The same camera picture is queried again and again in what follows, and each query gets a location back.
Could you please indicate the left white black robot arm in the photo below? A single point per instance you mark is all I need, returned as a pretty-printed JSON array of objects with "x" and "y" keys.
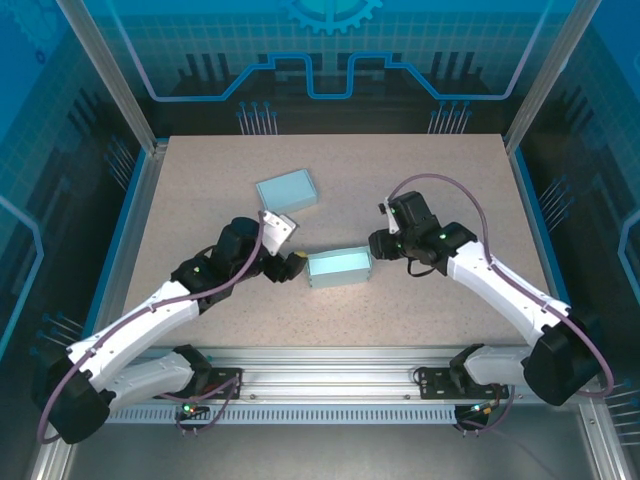
[{"x": 140, "y": 320}]

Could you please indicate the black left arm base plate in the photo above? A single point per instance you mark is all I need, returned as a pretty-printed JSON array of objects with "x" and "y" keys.
[{"x": 225, "y": 391}]

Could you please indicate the aluminium frame post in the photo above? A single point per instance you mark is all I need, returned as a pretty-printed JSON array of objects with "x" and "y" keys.
[
  {"x": 115, "y": 85},
  {"x": 550, "y": 75}
]

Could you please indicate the aluminium enclosure frame rail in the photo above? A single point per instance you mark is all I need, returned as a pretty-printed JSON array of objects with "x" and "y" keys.
[
  {"x": 47, "y": 465},
  {"x": 605, "y": 450}
]

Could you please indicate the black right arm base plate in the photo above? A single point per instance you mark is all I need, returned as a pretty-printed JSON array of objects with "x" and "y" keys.
[{"x": 430, "y": 392}]

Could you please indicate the narrow aluminium frame rail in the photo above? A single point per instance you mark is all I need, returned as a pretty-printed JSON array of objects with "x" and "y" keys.
[{"x": 138, "y": 225}]

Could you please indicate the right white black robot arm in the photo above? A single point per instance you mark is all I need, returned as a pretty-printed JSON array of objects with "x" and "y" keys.
[{"x": 500, "y": 290}]

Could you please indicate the light blue paper box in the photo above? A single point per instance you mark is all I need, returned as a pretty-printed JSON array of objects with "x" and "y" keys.
[
  {"x": 340, "y": 275},
  {"x": 287, "y": 192}
]

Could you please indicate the wide aluminium frame rail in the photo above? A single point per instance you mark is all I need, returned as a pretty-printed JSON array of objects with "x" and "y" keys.
[{"x": 325, "y": 375}]

